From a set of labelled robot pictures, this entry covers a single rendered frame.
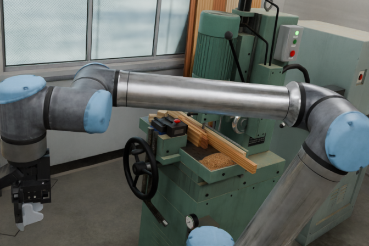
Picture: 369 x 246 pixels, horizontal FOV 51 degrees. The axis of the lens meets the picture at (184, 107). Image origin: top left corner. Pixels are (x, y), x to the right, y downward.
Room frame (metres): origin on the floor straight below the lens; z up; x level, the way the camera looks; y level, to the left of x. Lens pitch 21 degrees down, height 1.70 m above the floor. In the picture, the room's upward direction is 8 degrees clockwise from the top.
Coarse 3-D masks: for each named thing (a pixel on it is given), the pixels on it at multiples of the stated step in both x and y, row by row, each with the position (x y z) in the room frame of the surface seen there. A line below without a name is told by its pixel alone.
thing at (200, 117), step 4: (196, 116) 1.69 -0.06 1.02; (200, 116) 1.67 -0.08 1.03; (204, 116) 1.67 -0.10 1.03; (208, 116) 1.68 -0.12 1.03; (212, 116) 1.70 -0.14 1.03; (216, 116) 1.72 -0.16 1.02; (200, 120) 1.66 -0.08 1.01; (204, 120) 1.67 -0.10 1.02; (208, 120) 1.69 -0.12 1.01; (212, 120) 1.70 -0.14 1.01; (216, 120) 1.72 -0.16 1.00
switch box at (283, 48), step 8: (280, 32) 1.79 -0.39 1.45; (288, 32) 1.75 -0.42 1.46; (280, 40) 1.78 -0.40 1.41; (288, 40) 1.75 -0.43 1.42; (280, 48) 1.77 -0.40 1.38; (288, 48) 1.76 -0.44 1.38; (296, 48) 1.80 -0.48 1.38; (280, 56) 1.77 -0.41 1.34; (288, 56) 1.77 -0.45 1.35; (296, 56) 1.81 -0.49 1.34
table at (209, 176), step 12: (144, 120) 1.84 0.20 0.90; (192, 144) 1.63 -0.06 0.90; (156, 156) 1.55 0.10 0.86; (168, 156) 1.54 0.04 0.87; (180, 156) 1.56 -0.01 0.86; (192, 156) 1.51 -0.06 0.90; (204, 156) 1.53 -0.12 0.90; (192, 168) 1.49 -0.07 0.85; (204, 168) 1.43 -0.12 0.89; (228, 168) 1.46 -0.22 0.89; (240, 168) 1.51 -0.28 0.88; (204, 180) 1.42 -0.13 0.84; (216, 180) 1.43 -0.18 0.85
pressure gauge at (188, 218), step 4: (188, 216) 1.38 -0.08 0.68; (192, 216) 1.37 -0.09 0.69; (196, 216) 1.38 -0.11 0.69; (188, 220) 1.38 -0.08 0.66; (192, 220) 1.36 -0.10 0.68; (196, 220) 1.36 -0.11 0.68; (188, 224) 1.38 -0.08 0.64; (192, 224) 1.36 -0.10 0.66; (196, 224) 1.36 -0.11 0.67; (192, 228) 1.35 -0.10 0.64
